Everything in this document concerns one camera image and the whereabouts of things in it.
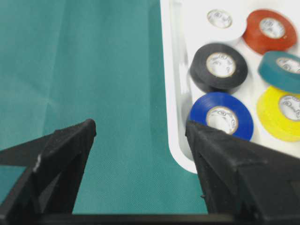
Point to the black tape roll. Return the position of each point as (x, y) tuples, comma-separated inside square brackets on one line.
[(218, 67)]

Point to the yellow tape roll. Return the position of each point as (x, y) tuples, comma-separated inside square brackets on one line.
[(279, 113)]

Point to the white tape roll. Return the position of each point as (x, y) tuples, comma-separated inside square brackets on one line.
[(223, 24)]

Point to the green tape roll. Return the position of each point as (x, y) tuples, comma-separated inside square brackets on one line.
[(282, 70)]

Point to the blue tape roll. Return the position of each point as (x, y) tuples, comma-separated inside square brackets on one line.
[(223, 112)]

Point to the red tape roll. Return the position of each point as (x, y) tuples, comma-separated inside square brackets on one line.
[(268, 30)]

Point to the green table cloth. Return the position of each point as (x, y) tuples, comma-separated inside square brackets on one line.
[(65, 61)]

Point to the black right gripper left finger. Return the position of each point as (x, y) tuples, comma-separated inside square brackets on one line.
[(43, 175)]

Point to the white plastic case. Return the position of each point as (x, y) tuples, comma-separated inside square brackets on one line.
[(181, 23)]

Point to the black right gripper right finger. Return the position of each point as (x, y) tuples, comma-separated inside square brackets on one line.
[(255, 184)]

